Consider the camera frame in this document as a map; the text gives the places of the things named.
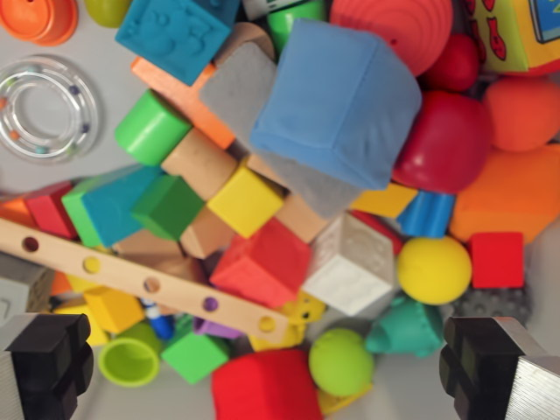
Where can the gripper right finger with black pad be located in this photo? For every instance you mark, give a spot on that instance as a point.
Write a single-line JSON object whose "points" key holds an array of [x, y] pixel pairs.
{"points": [[490, 363]]}

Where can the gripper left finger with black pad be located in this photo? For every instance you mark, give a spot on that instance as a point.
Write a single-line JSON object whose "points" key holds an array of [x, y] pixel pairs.
{"points": [[41, 350]]}

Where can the light blue plush cube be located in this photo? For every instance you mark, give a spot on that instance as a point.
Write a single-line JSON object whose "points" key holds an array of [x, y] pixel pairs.
{"points": [[337, 105]]}

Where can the grey studded building plate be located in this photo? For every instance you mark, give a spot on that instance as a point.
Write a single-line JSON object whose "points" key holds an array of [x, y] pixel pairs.
{"points": [[494, 304]]}

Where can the grey embossed block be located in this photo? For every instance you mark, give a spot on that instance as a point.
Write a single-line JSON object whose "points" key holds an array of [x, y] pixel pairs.
{"points": [[17, 284]]}

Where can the yellow wooden block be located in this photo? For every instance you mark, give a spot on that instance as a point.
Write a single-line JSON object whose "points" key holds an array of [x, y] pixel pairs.
{"points": [[114, 308]]}

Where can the lime green cup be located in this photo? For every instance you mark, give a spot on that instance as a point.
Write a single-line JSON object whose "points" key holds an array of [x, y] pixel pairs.
{"points": [[129, 361]]}

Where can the teal rubber animal toy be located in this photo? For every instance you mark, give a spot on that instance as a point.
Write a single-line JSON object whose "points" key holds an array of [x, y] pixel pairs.
{"points": [[404, 328]]}

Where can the small red cube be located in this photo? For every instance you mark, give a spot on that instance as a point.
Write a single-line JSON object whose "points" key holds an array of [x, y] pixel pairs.
{"points": [[498, 260]]}

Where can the yellow ball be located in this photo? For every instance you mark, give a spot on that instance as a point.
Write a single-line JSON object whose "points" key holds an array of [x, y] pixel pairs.
{"points": [[433, 270]]}

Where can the wooden strip with holes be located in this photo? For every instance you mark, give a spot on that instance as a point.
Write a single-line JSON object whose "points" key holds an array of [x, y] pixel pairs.
{"points": [[122, 273]]}

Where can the blue and white pen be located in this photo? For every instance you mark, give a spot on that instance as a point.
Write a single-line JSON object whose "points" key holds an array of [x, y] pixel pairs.
{"points": [[159, 324]]}

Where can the red wooden block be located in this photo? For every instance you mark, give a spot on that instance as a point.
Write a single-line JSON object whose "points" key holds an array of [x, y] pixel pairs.
{"points": [[50, 210]]}

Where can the orange wooden block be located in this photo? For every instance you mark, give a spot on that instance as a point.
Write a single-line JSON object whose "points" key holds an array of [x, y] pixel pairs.
{"points": [[15, 212]]}

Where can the light green wooden block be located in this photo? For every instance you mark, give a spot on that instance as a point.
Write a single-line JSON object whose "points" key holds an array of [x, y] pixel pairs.
{"points": [[81, 214]]}

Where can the brown wooden block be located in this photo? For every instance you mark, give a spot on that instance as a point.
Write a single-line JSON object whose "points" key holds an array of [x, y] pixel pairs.
{"points": [[153, 254]]}

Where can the green ball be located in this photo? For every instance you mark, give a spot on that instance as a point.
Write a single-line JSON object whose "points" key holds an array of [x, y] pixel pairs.
{"points": [[341, 363]]}

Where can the yellow flat toy piece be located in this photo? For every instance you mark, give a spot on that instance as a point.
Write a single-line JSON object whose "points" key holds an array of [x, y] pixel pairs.
{"points": [[337, 400]]}

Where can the blue ribbed plastic piece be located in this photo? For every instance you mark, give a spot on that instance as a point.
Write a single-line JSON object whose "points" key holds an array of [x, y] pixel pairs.
{"points": [[426, 214]]}

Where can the white embossed rubber block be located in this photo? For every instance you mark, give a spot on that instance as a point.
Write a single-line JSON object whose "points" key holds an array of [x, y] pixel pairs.
{"points": [[350, 267]]}

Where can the orange plush cube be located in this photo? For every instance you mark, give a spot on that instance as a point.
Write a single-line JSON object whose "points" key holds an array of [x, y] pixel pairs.
{"points": [[507, 192]]}

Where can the purple block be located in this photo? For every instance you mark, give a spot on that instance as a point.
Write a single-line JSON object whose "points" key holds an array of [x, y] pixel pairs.
{"points": [[214, 328]]}

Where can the yellow rubber bear toy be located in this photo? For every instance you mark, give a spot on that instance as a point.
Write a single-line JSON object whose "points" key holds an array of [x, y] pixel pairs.
{"points": [[306, 308]]}

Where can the dark green wooden cube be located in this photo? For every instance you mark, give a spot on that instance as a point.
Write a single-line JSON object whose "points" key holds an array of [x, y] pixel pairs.
{"points": [[168, 205]]}

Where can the yellow-orange wooden block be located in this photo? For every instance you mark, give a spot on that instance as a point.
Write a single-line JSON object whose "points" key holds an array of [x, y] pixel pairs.
{"points": [[382, 201]]}

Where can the natural wooden block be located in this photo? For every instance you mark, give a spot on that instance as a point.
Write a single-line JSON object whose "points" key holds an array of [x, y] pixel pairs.
{"points": [[302, 219], [205, 234]]}

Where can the glossy red plastic apple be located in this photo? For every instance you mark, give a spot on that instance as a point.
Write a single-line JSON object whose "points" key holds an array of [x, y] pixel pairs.
{"points": [[446, 144]]}

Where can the red plush cube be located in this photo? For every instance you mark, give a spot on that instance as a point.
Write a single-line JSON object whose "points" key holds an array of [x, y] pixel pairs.
{"points": [[267, 387]]}

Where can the red rubber block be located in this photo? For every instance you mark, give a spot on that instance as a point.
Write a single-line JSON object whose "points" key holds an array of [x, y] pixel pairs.
{"points": [[262, 262]]}

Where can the bright green plastic cylinder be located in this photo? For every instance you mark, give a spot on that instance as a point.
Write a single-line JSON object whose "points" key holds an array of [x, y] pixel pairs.
{"points": [[149, 127], [284, 22]]}

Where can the orange ball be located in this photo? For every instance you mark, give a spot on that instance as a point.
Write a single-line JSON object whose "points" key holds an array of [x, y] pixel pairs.
{"points": [[522, 114]]}

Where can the yellow wooden cube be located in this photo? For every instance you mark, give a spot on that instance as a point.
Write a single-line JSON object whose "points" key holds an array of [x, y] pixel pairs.
{"points": [[245, 201]]}

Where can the orange wooden plank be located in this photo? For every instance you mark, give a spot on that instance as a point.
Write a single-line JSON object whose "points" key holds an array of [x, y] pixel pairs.
{"points": [[188, 100]]}

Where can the red textured plastic strawberry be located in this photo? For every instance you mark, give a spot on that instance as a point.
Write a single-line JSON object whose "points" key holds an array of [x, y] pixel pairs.
{"points": [[455, 61]]}

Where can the grey plush cube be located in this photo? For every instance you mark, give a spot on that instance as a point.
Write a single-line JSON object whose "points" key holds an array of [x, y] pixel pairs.
{"points": [[245, 92]]}

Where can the orange stacking cup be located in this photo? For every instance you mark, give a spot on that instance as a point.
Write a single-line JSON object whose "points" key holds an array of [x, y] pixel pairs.
{"points": [[39, 19]]}

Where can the yellow fabric cube, red fish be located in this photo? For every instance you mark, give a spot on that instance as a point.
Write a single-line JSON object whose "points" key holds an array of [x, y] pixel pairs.
{"points": [[512, 30]]}

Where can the teal embossed rubber block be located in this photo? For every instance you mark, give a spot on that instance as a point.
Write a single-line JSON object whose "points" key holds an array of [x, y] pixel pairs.
{"points": [[170, 35]]}

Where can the coral ridged rubber ball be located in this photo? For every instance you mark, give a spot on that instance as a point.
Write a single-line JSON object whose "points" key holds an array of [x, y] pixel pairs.
{"points": [[398, 30]]}

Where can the olive green round toy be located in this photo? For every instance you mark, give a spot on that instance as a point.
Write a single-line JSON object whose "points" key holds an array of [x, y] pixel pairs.
{"points": [[107, 11]]}

